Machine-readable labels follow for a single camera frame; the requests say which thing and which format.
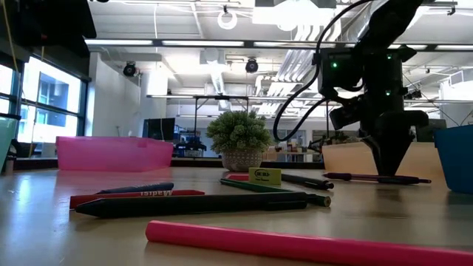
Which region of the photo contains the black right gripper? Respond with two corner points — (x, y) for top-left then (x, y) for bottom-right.
(358, 108), (431, 177)

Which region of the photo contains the purple pen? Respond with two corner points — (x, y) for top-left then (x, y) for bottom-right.
(322, 171), (432, 185)

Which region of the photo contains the black pen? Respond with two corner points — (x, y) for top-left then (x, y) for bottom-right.
(279, 172), (336, 191)
(75, 191), (310, 219)

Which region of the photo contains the yellow eraser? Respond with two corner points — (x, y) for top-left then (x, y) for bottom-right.
(248, 167), (282, 186)

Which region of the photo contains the green pencil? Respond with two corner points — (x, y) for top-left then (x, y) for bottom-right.
(220, 177), (333, 208)

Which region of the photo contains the pink pen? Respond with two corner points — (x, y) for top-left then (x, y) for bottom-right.
(145, 219), (473, 266)

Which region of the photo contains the blue crayon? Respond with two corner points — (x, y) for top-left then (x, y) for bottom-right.
(96, 181), (174, 196)

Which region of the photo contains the red crayon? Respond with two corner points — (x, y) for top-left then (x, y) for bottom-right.
(69, 189), (206, 211)

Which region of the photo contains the orange translucent plastic bin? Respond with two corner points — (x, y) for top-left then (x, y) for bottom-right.
(321, 141), (444, 182)

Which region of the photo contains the blue plastic bin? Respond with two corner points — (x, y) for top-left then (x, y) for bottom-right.
(432, 124), (473, 196)

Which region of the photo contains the small potted green plant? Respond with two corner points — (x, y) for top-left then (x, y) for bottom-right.
(205, 109), (273, 173)

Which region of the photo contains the ceiling light strip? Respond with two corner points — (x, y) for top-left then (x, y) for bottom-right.
(84, 36), (473, 52)

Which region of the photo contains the pink translucent plastic bin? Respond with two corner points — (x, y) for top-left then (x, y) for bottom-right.
(55, 135), (174, 173)

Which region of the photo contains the green translucent plastic bin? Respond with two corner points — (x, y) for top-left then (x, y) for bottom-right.
(0, 117), (18, 173)

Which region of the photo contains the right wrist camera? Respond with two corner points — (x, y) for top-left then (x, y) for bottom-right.
(328, 96), (366, 131)

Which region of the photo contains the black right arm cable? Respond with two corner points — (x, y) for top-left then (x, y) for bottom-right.
(272, 0), (374, 143)

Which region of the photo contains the black background table frame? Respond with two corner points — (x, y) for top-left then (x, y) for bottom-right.
(191, 95), (332, 156)

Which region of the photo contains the yellow hanging cable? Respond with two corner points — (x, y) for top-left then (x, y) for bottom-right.
(0, 0), (18, 75)

